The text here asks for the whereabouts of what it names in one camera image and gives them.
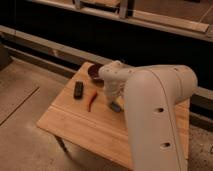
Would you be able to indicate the black rectangular block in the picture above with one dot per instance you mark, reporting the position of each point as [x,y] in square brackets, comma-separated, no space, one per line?
[78,90]

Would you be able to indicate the metal table leg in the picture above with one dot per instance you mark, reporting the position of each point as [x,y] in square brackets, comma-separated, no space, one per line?
[61,144]

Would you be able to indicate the wooden table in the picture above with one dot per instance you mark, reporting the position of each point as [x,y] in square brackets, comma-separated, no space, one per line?
[101,131]

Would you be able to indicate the dark red bowl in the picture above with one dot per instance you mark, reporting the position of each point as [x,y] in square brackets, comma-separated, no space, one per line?
[93,73]

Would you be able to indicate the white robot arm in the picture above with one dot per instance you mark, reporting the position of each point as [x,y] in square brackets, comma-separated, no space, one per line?
[150,94]

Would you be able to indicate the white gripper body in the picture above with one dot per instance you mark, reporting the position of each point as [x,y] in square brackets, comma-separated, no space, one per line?
[113,91]

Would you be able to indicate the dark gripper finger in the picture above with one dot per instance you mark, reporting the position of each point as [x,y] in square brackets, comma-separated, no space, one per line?
[115,107]

